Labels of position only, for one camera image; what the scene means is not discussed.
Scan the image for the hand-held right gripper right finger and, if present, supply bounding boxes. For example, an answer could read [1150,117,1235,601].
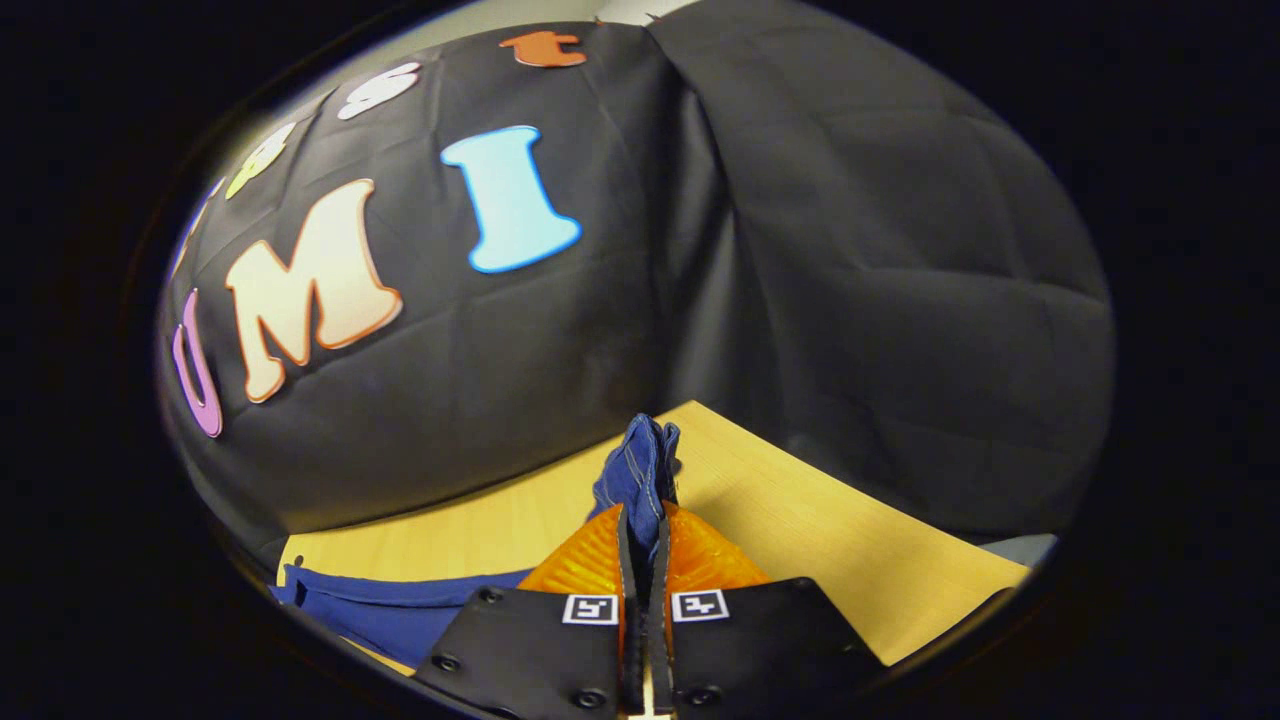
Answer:
[648,502,887,715]

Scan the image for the blue denim jeans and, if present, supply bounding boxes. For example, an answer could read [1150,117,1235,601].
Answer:
[270,413,683,673]

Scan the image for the black backdrop cloth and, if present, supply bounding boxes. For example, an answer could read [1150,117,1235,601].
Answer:
[155,0,1117,566]

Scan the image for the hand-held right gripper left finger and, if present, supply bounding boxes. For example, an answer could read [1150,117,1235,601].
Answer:
[415,504,645,720]

